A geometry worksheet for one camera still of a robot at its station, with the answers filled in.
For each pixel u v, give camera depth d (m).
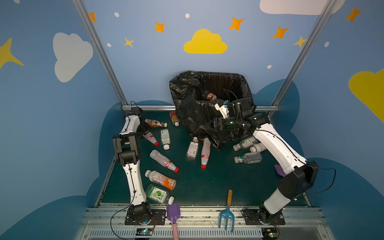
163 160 0.90
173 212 0.78
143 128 0.91
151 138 1.02
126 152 0.62
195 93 0.80
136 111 0.90
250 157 0.93
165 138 1.02
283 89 1.05
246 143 0.98
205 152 0.94
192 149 0.96
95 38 0.79
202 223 0.74
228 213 0.75
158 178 0.82
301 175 0.42
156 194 0.78
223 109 0.70
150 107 1.32
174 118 1.11
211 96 0.95
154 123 1.10
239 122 0.59
